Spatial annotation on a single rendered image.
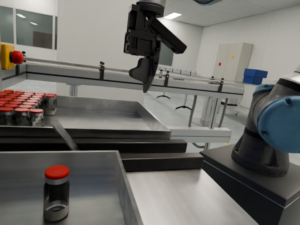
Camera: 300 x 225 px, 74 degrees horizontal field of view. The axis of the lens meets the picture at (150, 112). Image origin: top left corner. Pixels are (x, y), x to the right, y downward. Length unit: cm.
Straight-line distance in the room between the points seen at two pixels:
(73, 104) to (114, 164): 35
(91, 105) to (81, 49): 139
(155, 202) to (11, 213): 14
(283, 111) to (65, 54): 177
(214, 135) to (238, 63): 531
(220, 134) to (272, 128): 143
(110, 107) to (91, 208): 40
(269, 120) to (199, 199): 24
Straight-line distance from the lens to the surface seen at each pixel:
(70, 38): 196
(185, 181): 30
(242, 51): 706
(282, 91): 48
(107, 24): 198
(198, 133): 174
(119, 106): 60
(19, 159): 27
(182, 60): 947
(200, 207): 26
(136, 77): 52
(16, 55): 71
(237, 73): 702
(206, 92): 164
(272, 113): 45
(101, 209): 23
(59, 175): 20
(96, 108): 59
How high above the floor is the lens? 103
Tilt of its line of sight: 14 degrees down
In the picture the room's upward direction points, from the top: 8 degrees clockwise
